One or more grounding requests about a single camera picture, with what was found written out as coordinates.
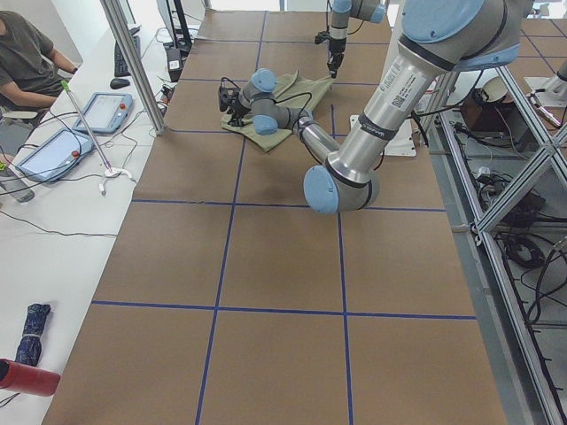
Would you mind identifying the aluminium frame rack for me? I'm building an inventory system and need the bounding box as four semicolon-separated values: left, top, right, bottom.
419;58;566;424

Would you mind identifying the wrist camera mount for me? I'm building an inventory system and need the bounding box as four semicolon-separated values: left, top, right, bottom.
315;30;330;45
218;77;241;113

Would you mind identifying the black computer mouse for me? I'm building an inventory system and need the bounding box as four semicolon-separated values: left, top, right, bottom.
109;77;130;90

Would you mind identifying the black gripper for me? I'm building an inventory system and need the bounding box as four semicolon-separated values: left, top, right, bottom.
223;90;248;127
328;27;347;79

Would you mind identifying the folded dark blue umbrella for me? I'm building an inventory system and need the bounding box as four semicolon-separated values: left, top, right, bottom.
15;304;51;367

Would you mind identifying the white stick tool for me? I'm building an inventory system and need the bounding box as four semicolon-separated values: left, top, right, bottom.
61;81;136;197

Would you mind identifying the near teach pendant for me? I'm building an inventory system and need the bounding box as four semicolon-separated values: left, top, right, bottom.
16;129;94;182

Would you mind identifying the black box with label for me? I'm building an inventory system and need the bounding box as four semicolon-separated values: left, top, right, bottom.
166;47;183;82

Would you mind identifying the person in green shirt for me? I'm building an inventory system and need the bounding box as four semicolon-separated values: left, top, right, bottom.
1;11;78;111

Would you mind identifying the red cylinder bottle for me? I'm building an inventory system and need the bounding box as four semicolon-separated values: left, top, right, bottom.
1;359;61;397

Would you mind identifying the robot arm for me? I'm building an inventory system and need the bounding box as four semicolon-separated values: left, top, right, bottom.
327;0;390;78
218;0;532;214

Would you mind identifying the aluminium frame post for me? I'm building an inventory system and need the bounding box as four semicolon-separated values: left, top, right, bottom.
100;0;166;135

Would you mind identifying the black keyboard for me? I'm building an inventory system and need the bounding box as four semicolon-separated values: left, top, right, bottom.
113;34;142;77

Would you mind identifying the olive green long-sleeve shirt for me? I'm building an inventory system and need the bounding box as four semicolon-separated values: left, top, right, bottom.
221;68;333;153

